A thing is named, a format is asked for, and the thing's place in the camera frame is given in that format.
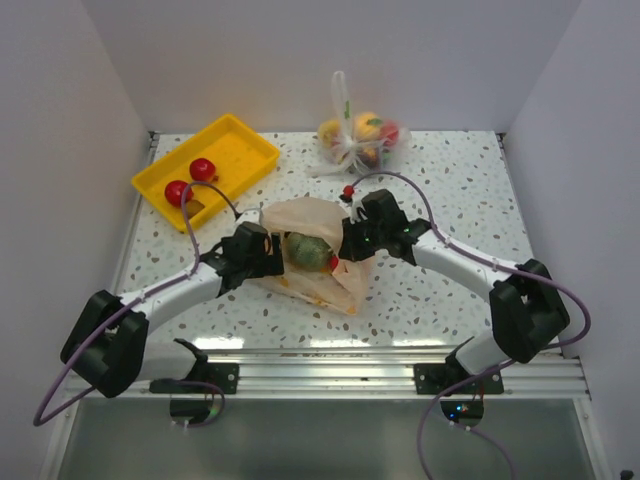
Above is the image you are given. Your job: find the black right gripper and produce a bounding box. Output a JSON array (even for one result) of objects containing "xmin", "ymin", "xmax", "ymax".
[{"xmin": 339, "ymin": 212, "xmax": 387, "ymax": 263}]

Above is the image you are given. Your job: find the green netted melon half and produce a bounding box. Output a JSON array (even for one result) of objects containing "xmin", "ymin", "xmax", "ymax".
[{"xmin": 284, "ymin": 232, "xmax": 333, "ymax": 272}]

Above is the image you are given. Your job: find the orange banana print plastic bag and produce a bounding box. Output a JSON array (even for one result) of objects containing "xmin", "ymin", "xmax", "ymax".
[{"xmin": 255, "ymin": 197, "xmax": 374, "ymax": 315}]

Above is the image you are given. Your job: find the small red fruit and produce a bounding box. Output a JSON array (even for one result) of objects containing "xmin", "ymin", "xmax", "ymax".
[{"xmin": 164, "ymin": 180, "xmax": 194, "ymax": 208}]

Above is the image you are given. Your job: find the red apple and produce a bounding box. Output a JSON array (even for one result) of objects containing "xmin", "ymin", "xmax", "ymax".
[{"xmin": 328, "ymin": 256, "xmax": 340, "ymax": 271}]

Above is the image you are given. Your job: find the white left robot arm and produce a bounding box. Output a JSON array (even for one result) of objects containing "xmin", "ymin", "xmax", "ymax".
[{"xmin": 60, "ymin": 222, "xmax": 284, "ymax": 398}]

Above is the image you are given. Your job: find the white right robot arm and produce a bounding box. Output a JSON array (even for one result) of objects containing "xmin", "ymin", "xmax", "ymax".
[{"xmin": 338, "ymin": 185, "xmax": 569, "ymax": 394}]

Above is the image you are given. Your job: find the clear plastic bag of fruit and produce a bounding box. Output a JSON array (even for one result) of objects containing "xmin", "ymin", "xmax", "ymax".
[{"xmin": 307, "ymin": 71, "xmax": 411, "ymax": 176}]

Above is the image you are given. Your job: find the yellow plastic tray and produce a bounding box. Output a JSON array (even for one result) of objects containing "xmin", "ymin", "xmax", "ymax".
[{"xmin": 131, "ymin": 114, "xmax": 280, "ymax": 233}]

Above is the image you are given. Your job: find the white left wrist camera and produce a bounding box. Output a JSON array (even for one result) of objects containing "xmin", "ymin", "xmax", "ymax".
[{"xmin": 236, "ymin": 208, "xmax": 262, "ymax": 224}]

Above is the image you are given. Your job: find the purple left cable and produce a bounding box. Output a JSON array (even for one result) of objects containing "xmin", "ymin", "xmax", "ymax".
[{"xmin": 32, "ymin": 181, "xmax": 241, "ymax": 429}]

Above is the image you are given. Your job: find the aluminium mounting rail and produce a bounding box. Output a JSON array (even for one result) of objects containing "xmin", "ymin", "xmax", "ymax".
[{"xmin": 208, "ymin": 347, "xmax": 590, "ymax": 400}]

